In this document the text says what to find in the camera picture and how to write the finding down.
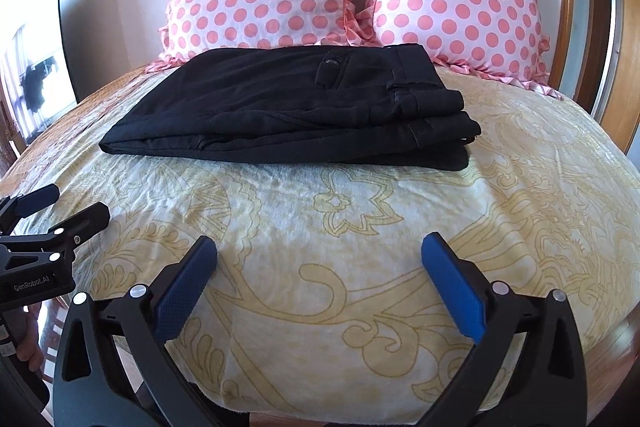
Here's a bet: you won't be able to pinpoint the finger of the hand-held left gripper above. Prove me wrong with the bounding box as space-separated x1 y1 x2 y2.
0 185 61 236
0 202 111 277

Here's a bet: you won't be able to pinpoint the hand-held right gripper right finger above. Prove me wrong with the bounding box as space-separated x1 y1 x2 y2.
421 232 591 427

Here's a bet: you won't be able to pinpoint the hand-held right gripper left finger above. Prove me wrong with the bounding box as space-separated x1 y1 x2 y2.
50 235 218 427

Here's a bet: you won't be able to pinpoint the black pants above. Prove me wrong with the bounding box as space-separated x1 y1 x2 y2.
99 43 482 172

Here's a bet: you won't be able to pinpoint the person's left hand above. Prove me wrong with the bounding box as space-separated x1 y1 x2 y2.
17 306 45 364

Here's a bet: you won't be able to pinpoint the yellow patterned bedspread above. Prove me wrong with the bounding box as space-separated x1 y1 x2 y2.
0 59 640 419

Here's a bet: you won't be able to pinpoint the dark wooden door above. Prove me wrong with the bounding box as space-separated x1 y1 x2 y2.
587 0 614 118

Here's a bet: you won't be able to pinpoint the wooden door frame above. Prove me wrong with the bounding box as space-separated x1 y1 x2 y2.
549 0 577 100

